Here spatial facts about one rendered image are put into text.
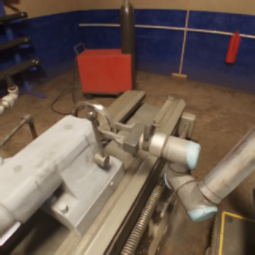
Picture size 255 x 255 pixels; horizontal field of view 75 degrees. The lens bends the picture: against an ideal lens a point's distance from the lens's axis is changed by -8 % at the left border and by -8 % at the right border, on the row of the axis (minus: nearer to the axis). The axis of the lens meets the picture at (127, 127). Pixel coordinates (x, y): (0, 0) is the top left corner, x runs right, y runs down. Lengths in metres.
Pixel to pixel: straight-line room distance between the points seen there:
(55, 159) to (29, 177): 0.09
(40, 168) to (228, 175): 0.54
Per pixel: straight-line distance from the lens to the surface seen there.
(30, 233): 0.98
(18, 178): 0.56
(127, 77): 2.92
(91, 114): 0.51
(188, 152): 0.60
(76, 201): 0.67
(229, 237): 1.42
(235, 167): 0.58
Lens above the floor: 1.54
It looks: 38 degrees down
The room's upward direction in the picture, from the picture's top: 2 degrees counter-clockwise
